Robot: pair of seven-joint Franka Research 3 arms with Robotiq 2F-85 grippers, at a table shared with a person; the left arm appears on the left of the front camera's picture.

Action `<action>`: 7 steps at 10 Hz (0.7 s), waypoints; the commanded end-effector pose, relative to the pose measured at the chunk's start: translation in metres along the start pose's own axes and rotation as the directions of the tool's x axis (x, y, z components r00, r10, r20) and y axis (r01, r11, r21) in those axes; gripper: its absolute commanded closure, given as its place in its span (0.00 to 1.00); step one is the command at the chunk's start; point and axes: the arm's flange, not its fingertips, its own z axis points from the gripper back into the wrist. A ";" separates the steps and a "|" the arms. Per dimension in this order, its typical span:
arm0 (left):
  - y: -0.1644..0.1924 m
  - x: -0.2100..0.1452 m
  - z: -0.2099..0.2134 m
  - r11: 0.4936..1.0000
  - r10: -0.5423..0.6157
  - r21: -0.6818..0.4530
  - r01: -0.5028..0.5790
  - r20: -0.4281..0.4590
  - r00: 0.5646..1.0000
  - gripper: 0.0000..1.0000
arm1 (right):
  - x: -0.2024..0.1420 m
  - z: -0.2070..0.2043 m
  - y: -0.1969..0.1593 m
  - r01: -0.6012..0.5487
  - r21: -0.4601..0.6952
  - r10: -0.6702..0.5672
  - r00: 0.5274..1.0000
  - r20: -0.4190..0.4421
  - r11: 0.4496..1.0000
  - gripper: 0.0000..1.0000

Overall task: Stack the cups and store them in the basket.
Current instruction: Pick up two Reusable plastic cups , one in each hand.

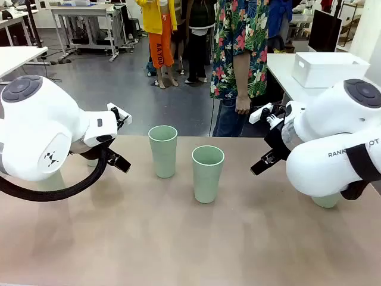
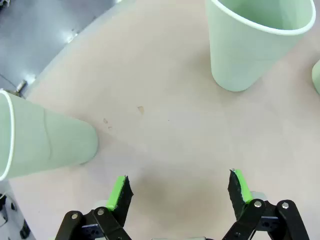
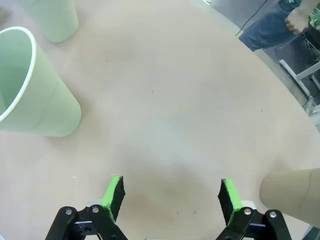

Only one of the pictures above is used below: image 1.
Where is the black arm cable sleeve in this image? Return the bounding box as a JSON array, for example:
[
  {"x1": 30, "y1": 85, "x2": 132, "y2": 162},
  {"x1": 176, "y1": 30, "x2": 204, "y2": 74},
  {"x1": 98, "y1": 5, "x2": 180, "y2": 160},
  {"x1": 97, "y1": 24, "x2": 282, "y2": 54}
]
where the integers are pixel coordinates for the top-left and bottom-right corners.
[
  {"x1": 0, "y1": 142, "x2": 113, "y2": 203},
  {"x1": 341, "y1": 144, "x2": 381, "y2": 201}
]

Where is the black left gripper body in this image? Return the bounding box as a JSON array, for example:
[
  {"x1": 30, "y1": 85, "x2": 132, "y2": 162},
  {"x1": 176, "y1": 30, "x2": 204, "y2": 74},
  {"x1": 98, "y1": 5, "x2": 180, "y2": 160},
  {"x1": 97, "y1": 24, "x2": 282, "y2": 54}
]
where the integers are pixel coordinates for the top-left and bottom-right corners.
[{"x1": 71, "y1": 139, "x2": 104, "y2": 161}]

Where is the black stand pole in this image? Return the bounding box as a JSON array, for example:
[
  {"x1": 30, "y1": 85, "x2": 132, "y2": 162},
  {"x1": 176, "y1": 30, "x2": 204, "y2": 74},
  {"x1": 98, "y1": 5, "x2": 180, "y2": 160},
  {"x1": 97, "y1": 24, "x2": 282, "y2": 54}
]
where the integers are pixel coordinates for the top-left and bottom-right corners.
[{"x1": 25, "y1": 0, "x2": 42, "y2": 48}]

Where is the person in blue jacket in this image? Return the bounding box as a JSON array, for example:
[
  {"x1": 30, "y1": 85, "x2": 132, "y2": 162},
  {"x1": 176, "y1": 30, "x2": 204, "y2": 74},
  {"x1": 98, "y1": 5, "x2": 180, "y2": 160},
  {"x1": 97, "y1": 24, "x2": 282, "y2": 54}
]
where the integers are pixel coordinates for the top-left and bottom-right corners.
[{"x1": 267, "y1": 0, "x2": 294, "y2": 53}]

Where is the person in floral shirt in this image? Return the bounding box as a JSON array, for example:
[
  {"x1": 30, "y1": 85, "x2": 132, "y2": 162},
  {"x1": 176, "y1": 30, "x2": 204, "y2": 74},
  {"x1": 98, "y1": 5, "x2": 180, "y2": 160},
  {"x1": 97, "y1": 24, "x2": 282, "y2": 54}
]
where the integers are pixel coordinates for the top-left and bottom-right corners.
[{"x1": 210, "y1": 0, "x2": 270, "y2": 138}]

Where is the person's left forearm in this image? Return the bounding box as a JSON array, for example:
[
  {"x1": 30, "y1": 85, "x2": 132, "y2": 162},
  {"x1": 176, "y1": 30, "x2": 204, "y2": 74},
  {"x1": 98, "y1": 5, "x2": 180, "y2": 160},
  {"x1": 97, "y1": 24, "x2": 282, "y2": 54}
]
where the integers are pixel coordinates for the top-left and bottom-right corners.
[{"x1": 233, "y1": 50, "x2": 252, "y2": 99}]

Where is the person in black clothes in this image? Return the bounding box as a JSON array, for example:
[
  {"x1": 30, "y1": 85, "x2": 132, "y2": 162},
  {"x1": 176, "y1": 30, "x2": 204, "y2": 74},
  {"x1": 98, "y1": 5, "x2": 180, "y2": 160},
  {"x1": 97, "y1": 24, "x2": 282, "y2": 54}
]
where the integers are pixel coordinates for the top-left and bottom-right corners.
[{"x1": 178, "y1": 0, "x2": 217, "y2": 84}]

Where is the black right arm cable sleeve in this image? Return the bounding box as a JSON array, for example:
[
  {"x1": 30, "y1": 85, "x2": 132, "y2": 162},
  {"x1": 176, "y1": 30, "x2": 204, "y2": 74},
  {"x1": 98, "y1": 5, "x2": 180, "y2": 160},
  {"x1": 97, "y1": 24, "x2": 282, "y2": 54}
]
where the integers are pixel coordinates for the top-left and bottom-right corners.
[{"x1": 341, "y1": 144, "x2": 381, "y2": 201}]

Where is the black left arm cable sleeve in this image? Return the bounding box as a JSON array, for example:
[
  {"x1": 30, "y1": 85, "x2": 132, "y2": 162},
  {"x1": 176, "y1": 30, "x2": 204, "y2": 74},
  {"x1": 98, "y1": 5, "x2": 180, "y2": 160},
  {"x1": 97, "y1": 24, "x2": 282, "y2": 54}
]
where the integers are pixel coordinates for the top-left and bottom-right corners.
[{"x1": 0, "y1": 142, "x2": 113, "y2": 203}]

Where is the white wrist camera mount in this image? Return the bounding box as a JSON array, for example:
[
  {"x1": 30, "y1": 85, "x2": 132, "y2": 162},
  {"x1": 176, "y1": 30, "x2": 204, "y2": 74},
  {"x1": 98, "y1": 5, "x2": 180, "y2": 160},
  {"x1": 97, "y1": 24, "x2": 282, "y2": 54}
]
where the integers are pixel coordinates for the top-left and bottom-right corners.
[
  {"x1": 248, "y1": 102, "x2": 286, "y2": 129},
  {"x1": 106, "y1": 102, "x2": 133, "y2": 126}
]

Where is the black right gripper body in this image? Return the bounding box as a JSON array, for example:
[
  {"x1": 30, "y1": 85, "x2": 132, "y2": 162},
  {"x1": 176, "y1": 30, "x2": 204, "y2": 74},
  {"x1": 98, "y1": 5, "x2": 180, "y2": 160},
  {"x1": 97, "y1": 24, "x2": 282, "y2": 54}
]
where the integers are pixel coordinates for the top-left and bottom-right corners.
[{"x1": 263, "y1": 120, "x2": 292, "y2": 159}]

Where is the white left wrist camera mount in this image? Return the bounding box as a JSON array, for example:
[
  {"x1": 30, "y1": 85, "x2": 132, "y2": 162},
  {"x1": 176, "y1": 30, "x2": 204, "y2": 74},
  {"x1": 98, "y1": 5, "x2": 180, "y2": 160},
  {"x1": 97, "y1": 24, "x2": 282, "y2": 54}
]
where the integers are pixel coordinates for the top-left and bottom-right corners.
[{"x1": 106, "y1": 102, "x2": 133, "y2": 126}]

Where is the white desk with dark drawers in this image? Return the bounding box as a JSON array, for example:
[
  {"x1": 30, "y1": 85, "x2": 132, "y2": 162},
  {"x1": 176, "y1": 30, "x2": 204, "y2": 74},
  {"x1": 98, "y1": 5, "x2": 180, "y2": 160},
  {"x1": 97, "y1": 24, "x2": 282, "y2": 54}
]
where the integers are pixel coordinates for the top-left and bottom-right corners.
[{"x1": 0, "y1": 5, "x2": 39, "y2": 47}]

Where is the black computer monitor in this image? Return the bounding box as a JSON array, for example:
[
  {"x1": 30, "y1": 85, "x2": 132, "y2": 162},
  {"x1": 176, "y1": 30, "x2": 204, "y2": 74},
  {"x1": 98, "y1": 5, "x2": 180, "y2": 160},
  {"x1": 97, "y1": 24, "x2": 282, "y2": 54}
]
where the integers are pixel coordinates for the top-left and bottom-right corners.
[{"x1": 308, "y1": 8, "x2": 343, "y2": 53}]

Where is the white plastic basket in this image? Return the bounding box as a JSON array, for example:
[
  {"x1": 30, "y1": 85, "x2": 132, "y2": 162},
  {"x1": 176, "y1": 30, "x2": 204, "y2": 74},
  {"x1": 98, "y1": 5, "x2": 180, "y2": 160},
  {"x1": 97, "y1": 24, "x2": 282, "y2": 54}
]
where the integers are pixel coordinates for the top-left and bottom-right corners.
[{"x1": 291, "y1": 52, "x2": 371, "y2": 89}]

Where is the mannequin in orange shorts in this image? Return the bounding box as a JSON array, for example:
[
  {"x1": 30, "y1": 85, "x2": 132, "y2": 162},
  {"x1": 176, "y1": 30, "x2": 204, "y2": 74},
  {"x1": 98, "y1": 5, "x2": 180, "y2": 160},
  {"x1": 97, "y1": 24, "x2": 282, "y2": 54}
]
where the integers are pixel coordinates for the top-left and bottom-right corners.
[{"x1": 135, "y1": 0, "x2": 179, "y2": 89}]

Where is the white desk with metal legs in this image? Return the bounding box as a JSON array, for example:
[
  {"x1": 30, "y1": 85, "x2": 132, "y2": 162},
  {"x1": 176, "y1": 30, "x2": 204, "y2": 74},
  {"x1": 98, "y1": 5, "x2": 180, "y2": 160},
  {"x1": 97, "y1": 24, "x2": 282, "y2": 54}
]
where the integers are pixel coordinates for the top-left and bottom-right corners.
[{"x1": 50, "y1": 5, "x2": 120, "y2": 63}]

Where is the person's left hand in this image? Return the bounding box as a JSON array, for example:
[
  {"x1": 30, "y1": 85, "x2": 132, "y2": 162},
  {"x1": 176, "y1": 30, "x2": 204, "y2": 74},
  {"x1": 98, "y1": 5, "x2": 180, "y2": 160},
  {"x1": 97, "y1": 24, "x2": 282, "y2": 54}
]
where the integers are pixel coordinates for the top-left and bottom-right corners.
[{"x1": 235, "y1": 95, "x2": 252, "y2": 116}]

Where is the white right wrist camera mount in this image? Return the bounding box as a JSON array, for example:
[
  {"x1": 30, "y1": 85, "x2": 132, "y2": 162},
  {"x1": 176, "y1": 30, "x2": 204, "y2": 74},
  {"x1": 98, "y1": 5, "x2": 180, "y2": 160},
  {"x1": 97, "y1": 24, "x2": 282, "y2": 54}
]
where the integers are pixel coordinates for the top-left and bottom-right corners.
[{"x1": 248, "y1": 102, "x2": 286, "y2": 129}]

